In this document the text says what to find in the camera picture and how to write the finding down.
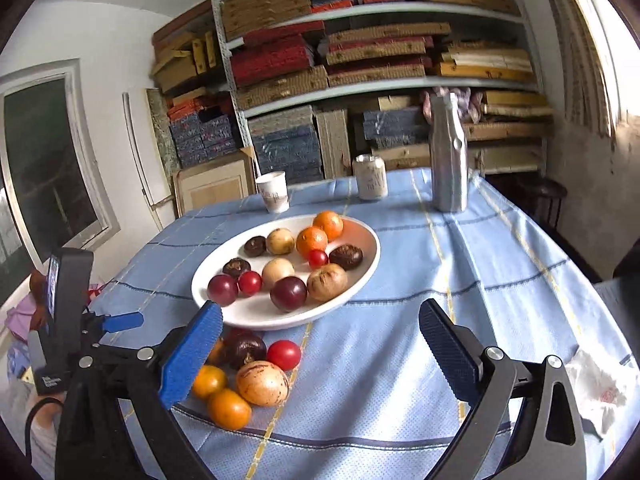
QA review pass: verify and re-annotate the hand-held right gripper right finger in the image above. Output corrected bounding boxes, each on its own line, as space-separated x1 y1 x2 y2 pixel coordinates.
418 298 587 480

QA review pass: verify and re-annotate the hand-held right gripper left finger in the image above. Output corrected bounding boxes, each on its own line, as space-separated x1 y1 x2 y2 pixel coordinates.
55 300 224 480

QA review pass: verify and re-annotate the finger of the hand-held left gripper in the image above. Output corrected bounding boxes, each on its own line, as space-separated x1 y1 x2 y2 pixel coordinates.
100 312 145 333

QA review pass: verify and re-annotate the yellow cherry tomato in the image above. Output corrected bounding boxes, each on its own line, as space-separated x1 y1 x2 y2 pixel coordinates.
207 388 253 431
191 365 228 401

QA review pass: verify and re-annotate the purple plum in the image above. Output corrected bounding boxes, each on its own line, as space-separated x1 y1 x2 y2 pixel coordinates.
270 276 308 313
207 274 239 307

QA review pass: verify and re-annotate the speckled orange passion fruit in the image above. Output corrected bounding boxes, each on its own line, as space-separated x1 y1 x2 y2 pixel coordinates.
235 360 290 407

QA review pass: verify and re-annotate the small pale tan fruit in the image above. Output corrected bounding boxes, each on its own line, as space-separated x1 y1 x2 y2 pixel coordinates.
261 258 296 288

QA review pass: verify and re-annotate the large wrinkled tan fruit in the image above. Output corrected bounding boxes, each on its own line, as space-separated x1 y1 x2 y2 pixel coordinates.
306 263 349 303

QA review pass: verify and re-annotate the white oval plate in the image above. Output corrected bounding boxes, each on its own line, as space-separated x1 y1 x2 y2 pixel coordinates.
191 214 381 331

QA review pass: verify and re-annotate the large orange mandarin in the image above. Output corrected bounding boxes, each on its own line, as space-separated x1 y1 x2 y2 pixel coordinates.
295 226 329 259

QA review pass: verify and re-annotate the brown plush toy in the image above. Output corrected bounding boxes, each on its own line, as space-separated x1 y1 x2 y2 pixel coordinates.
29 270 51 331

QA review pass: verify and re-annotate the blue striped tablecloth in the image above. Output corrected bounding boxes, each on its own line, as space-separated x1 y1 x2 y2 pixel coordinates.
85 167 633 480

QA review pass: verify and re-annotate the purple cloth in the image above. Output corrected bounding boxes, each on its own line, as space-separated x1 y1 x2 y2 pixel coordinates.
4 300 38 345

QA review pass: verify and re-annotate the white framed window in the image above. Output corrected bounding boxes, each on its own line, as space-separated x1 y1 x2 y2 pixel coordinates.
0 59 122 306

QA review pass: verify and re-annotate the white curved trim strip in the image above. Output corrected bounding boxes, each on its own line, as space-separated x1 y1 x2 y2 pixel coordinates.
122 91 163 211

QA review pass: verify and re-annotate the tan round fruit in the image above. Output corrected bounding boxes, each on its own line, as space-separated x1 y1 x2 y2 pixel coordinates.
265 228 296 256

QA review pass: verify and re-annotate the crumpled white plastic wrapper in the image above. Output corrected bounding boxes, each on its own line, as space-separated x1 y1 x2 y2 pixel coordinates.
565 347 628 441

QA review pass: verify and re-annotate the framed wooden board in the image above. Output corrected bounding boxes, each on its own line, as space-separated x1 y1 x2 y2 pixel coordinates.
172 147 258 217

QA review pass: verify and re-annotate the small orange mandarin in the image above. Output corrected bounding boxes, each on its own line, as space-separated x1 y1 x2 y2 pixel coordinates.
312 210 345 242

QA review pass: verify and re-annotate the green mottled board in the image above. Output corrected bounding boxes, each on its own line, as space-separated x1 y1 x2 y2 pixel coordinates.
146 87 181 176

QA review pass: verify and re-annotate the white paper cup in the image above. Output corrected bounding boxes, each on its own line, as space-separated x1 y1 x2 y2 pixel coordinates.
255 171 290 214

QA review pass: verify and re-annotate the dark chair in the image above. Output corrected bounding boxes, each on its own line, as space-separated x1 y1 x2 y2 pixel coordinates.
517 176 606 283

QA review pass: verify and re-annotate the white drink can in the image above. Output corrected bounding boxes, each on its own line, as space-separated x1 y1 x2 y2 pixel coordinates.
353 155 388 201

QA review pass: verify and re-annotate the silver metal bottle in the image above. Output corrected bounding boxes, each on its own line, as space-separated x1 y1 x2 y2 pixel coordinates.
430 92 469 212

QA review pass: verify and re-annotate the stack of blue patterned boxes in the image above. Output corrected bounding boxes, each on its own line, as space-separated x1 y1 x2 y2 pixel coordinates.
167 92 241 168

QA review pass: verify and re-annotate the stack of grey-blue flat boxes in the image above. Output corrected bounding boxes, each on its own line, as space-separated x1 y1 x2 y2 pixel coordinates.
362 107 433 148
247 106 325 185

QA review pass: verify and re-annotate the stack of pale wooden boxes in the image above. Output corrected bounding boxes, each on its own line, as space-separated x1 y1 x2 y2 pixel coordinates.
465 90 553 173

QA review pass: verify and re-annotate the wooden plank crate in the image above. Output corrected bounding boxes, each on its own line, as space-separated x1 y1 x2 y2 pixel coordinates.
315 109 353 179

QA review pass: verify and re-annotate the pink cloth bundle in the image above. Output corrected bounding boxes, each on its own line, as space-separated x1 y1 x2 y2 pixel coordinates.
421 86 473 123

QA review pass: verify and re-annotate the pile of brown cardboard boxes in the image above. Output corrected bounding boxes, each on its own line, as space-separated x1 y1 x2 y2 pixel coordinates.
150 0 223 93

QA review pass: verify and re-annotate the stack of red and tan boxes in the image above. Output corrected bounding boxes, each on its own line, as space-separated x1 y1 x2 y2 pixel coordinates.
230 21 329 110

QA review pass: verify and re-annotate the stack of tan woven boxes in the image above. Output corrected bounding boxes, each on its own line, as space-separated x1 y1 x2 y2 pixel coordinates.
325 22 453 87

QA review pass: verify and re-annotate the beige curtain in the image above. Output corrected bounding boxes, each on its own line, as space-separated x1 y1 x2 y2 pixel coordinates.
537 0 631 138

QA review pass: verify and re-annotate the stack of brown woven boxes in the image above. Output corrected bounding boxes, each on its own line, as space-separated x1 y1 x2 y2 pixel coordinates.
220 0 312 41

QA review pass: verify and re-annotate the grey metal shelf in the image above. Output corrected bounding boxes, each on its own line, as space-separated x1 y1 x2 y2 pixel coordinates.
212 0 548 181

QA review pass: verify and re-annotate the bright window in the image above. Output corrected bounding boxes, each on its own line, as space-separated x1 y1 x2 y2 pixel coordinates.
555 0 640 111

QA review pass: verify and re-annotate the black cable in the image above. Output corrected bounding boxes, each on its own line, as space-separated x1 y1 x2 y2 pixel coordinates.
24 396 66 461

